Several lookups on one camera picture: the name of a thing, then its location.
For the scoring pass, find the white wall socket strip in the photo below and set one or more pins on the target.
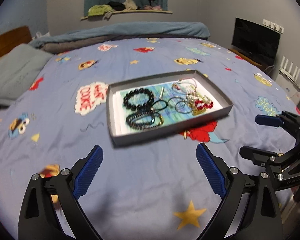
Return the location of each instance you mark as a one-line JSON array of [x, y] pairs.
[[273, 26]]

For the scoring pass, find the wooden headboard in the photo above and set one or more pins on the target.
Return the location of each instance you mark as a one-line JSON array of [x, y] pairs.
[[11, 39]]

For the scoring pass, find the black flat television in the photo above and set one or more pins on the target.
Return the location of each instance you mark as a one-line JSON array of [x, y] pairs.
[[256, 40]]

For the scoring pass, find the grey folded blanket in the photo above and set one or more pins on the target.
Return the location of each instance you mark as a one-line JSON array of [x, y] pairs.
[[60, 47]]

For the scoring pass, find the round pearl hair clip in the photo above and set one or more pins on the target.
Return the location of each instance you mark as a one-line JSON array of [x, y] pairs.
[[192, 97]]

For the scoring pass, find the blue green printed paper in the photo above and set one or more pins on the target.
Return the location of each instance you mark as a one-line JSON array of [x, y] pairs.
[[139, 108]]

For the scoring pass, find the pink cloth on sill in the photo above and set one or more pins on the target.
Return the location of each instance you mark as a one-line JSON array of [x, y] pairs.
[[152, 8]]

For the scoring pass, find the blue folded blanket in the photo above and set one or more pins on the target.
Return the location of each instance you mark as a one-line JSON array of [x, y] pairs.
[[192, 29]]

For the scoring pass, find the beige cloth on sill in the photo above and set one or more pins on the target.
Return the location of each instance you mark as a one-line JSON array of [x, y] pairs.
[[130, 5]]

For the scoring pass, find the wooden window sill shelf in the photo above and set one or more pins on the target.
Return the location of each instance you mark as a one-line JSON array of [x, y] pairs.
[[128, 12]]

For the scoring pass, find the green cloth on sill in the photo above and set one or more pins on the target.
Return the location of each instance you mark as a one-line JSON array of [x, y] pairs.
[[104, 10]]

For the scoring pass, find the grey shallow cardboard box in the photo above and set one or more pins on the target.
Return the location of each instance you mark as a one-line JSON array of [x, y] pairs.
[[134, 138]]

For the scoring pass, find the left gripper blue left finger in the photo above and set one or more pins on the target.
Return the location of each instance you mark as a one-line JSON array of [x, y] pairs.
[[84, 171]]

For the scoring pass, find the white wifi router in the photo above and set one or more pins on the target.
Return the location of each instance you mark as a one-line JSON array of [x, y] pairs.
[[289, 69]]

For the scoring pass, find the black cloth on sill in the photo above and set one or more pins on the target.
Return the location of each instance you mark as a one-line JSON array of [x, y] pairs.
[[117, 6]]

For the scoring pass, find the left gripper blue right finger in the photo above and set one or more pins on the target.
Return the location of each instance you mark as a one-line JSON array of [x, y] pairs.
[[212, 172]]

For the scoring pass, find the grey blue pillow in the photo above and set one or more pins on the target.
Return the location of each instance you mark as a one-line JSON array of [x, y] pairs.
[[18, 71]]

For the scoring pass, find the pearl bar hair clip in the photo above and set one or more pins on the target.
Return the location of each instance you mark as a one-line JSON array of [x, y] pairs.
[[161, 93]]

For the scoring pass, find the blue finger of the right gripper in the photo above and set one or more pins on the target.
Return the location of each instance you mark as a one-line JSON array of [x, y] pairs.
[[257, 156], [266, 120]]

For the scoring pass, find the small silver ring bangle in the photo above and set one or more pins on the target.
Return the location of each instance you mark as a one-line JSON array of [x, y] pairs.
[[183, 107]]

